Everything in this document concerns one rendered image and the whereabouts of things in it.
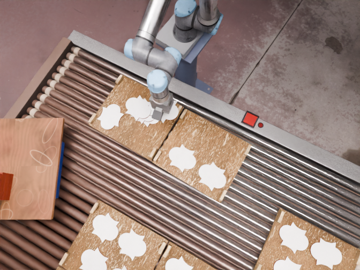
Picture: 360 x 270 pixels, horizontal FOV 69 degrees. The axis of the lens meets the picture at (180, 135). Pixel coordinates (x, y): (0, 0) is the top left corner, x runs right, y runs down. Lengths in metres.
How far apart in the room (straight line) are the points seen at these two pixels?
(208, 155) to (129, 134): 0.44
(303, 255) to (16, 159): 1.47
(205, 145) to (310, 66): 1.75
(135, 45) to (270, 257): 1.13
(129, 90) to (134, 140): 0.30
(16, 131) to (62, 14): 1.95
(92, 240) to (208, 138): 0.78
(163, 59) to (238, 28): 1.95
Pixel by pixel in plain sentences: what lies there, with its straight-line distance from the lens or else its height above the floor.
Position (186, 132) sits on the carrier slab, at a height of 0.94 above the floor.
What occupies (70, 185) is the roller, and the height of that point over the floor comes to 0.92.
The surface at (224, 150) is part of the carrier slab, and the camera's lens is 1.40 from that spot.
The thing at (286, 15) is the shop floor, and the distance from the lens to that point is 3.14.
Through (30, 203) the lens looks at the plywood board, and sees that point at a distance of 1.46.
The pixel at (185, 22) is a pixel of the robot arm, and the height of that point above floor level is 1.08.
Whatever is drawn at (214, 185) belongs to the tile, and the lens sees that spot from 1.36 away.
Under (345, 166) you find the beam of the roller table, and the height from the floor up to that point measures 0.92.
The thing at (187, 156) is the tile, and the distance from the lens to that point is 1.37.
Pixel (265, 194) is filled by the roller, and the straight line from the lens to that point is 1.43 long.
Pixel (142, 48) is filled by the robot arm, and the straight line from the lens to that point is 1.06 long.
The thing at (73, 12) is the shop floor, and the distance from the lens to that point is 3.25.
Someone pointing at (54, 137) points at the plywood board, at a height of 1.04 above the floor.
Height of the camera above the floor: 2.30
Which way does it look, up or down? 75 degrees down
